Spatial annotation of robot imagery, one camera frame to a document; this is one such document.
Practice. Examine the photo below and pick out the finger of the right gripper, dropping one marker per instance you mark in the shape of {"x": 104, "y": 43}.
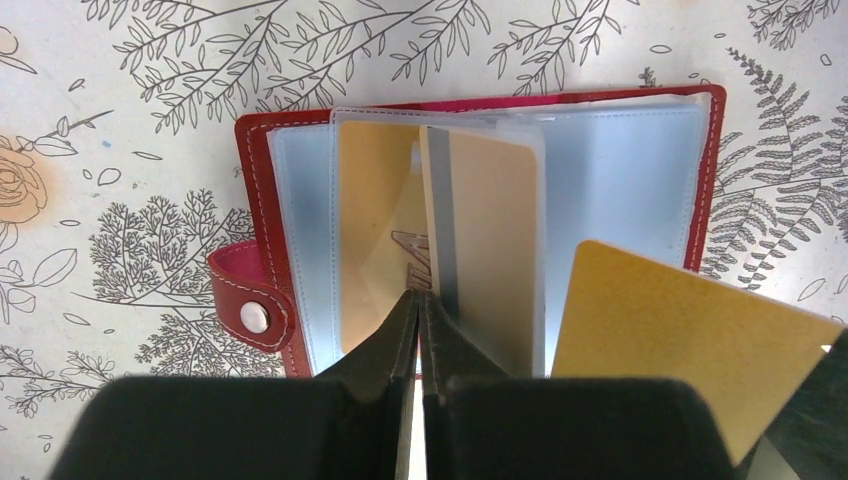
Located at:
{"x": 808, "y": 439}

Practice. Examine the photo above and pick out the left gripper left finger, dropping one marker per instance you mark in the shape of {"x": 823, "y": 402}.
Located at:
{"x": 352, "y": 421}

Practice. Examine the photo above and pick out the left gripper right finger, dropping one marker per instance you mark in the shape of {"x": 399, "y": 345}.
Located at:
{"x": 482, "y": 423}

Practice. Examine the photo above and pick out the gold VIP card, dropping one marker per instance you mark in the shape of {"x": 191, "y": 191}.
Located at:
{"x": 382, "y": 223}

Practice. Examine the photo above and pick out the red card holder wallet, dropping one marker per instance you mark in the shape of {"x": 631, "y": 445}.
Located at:
{"x": 634, "y": 166}

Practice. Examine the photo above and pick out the floral table mat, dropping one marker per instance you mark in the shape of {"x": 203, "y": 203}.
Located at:
{"x": 126, "y": 111}

